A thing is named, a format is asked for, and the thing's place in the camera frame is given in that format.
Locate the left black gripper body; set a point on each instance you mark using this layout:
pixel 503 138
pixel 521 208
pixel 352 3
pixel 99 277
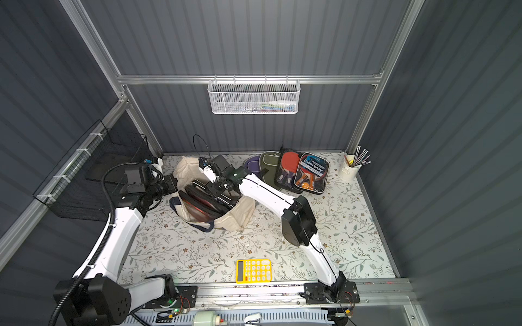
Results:
pixel 169 184

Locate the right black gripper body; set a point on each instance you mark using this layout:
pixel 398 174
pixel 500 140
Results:
pixel 220 187

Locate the floral canvas tote bag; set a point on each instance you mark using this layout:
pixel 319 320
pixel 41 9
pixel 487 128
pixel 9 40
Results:
pixel 241 208

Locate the purple round case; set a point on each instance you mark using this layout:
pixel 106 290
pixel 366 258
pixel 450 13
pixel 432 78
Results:
pixel 252 164

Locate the olive green paddle cover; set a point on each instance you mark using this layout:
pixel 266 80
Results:
pixel 269 162

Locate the red ping pong paddle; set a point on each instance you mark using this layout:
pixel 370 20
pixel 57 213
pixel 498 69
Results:
pixel 287 169

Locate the blue Deerway paddle set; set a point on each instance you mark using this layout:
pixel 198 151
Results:
pixel 311 174

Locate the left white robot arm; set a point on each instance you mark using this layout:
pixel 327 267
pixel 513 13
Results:
pixel 93 296

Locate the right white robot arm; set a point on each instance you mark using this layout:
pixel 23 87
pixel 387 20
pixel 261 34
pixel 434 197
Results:
pixel 298 223

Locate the yellow calculator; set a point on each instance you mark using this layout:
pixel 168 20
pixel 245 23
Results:
pixel 250 271

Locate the white pen cup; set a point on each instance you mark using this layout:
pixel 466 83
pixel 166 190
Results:
pixel 348 171

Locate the white wire wall basket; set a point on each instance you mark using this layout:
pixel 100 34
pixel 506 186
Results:
pixel 265 98

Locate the black wire side basket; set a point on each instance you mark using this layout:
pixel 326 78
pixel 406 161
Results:
pixel 73 190

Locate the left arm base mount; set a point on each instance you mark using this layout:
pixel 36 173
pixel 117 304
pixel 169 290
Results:
pixel 183 297

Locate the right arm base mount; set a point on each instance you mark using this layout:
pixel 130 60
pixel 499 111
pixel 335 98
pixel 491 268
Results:
pixel 317 293

